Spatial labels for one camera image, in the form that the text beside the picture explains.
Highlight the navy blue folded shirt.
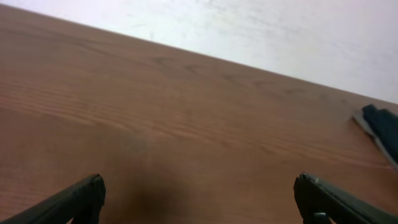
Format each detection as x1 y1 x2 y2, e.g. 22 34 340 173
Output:
362 105 397 162

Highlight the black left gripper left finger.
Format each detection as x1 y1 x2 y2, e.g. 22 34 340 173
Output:
1 174 106 224

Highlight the grey garment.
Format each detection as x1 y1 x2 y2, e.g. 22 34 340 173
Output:
353 111 397 171

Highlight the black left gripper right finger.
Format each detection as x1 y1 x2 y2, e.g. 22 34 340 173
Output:
294 173 397 224

